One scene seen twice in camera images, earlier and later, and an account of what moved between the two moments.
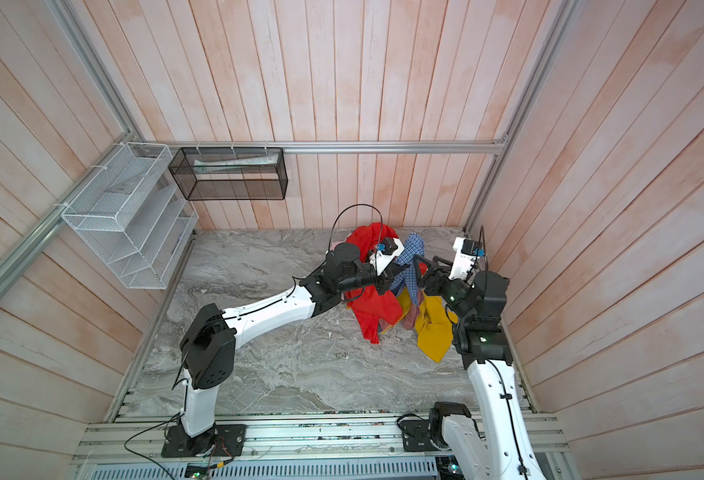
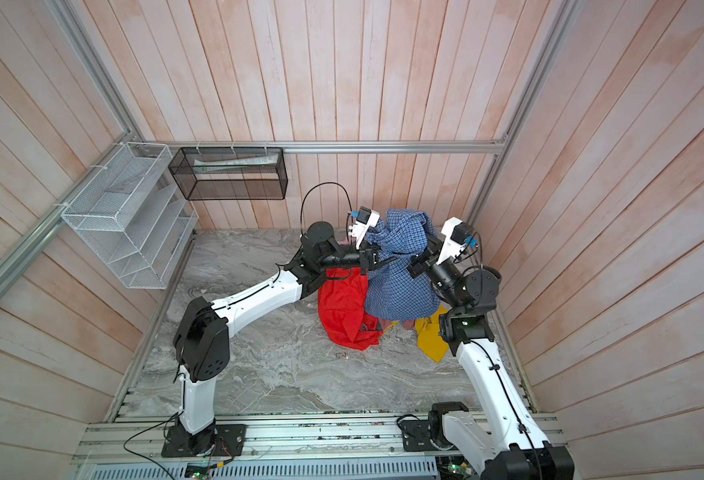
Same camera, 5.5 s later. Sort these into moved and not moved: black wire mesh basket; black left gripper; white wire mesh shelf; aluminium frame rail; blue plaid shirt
Moved: black left gripper; blue plaid shirt
Not moved: black wire mesh basket; white wire mesh shelf; aluminium frame rail
